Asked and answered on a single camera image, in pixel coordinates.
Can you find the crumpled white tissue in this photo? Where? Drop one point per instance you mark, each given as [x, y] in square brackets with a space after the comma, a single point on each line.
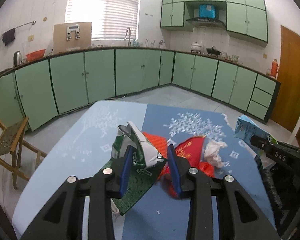
[211, 153]

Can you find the green upper wall cabinets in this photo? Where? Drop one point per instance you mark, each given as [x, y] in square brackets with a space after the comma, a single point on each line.
[244, 19]

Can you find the dark hanging towel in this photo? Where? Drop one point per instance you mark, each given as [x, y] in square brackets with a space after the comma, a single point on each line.
[8, 37]

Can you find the black wok pan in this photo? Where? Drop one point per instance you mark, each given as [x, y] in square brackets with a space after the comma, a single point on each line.
[213, 52]

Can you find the red fabric pouch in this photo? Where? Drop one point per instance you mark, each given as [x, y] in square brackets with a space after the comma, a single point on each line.
[190, 149]

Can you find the orange red thermos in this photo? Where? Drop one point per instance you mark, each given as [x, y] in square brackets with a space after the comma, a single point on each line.
[274, 69]

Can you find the wooden chair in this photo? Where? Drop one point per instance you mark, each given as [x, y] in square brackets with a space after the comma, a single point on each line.
[11, 144]

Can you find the black trash bag bin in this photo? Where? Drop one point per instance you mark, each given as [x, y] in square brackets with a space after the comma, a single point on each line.
[283, 190]

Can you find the black range hood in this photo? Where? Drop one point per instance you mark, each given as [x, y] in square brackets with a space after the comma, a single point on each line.
[206, 22]

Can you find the light blue milk carton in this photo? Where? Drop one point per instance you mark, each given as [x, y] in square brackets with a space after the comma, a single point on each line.
[245, 129]

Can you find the white cooking pot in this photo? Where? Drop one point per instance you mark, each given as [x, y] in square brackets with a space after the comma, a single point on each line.
[196, 48]

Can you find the window with white blinds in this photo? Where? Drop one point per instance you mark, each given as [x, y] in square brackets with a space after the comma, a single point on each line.
[110, 18]

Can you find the brown cardboard box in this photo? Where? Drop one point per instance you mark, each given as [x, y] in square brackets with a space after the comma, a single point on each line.
[71, 36]

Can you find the brown wooden door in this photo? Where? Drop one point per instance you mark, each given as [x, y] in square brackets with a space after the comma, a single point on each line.
[286, 111]

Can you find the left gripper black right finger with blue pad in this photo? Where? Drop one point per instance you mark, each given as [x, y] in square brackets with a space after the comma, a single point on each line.
[239, 217]

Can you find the wall towel rail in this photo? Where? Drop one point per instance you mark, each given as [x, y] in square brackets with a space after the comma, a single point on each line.
[32, 23]

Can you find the flat orange foam net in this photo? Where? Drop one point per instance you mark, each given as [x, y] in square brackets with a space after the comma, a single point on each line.
[160, 143]

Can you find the green lower kitchen cabinets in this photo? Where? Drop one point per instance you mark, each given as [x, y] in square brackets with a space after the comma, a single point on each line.
[55, 85]

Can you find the red plastic basin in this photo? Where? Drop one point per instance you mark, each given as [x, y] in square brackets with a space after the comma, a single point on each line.
[35, 55]

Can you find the green white carton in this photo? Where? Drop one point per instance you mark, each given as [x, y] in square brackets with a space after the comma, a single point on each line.
[147, 165]

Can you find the steel electric kettle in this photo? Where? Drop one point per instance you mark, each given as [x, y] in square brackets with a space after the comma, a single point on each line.
[17, 58]

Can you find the blue patterned tablecloth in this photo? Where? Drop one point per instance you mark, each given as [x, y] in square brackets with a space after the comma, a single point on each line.
[86, 147]

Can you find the blue box above hood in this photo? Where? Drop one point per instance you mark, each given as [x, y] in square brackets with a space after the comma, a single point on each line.
[208, 11]

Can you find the chrome kitchen faucet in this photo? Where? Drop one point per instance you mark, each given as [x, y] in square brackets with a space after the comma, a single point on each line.
[128, 36]

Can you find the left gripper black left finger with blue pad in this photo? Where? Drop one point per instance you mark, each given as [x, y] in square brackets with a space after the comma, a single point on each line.
[62, 215]

